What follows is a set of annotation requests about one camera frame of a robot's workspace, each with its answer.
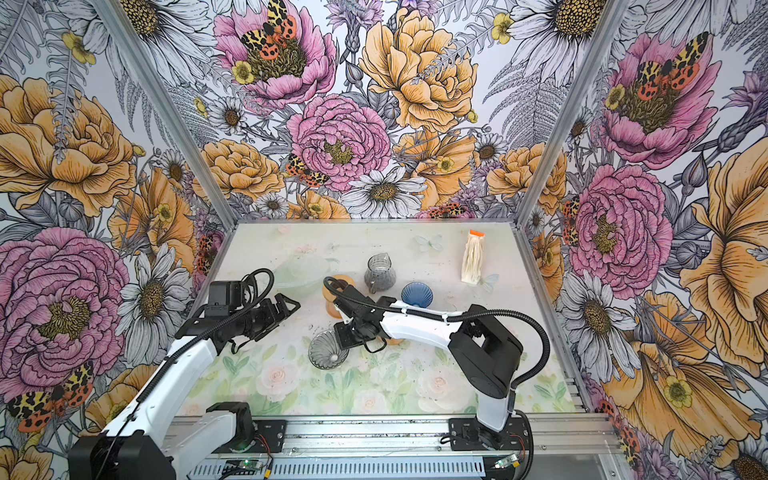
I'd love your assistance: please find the coffee filter pack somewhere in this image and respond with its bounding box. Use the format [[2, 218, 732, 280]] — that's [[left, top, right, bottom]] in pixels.
[[461, 230, 485, 285]]

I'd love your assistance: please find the orange glass carafe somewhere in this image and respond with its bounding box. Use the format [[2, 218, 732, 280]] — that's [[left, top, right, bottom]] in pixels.
[[322, 274, 357, 320]]

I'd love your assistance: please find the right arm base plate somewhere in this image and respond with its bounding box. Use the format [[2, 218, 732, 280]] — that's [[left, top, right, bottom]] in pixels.
[[448, 415, 531, 452]]

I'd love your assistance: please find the blue glass dripper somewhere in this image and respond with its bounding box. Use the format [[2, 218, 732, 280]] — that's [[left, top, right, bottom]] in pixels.
[[401, 281, 434, 308]]

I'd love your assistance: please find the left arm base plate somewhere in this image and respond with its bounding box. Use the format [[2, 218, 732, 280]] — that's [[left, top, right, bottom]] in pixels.
[[232, 420, 288, 454]]

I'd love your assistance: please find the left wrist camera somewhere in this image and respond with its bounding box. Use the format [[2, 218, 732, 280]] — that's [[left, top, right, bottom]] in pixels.
[[204, 281, 244, 318]]

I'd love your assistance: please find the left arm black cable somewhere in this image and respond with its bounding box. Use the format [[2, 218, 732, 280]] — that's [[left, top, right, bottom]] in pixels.
[[89, 267, 276, 480]]

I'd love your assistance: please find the clear grey glass dripper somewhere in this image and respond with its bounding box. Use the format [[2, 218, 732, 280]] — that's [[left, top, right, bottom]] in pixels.
[[308, 329, 349, 370]]

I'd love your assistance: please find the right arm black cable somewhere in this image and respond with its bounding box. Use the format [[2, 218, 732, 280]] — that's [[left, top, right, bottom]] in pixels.
[[322, 275, 551, 391]]

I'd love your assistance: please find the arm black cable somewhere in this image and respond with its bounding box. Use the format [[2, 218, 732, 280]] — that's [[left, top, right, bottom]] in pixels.
[[89, 267, 276, 480], [322, 275, 551, 391]]

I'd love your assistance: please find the grey glass pitcher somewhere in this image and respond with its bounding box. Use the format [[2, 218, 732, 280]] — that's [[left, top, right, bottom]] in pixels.
[[364, 253, 397, 294]]

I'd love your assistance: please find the aluminium frame rail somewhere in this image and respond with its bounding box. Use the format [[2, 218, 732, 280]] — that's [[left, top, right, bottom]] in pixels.
[[187, 413, 632, 479]]

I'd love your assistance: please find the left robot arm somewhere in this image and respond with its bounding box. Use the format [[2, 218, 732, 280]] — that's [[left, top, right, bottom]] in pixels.
[[68, 294, 301, 479]]

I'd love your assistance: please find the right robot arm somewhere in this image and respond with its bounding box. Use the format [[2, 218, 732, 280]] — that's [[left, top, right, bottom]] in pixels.
[[325, 277, 530, 450]]

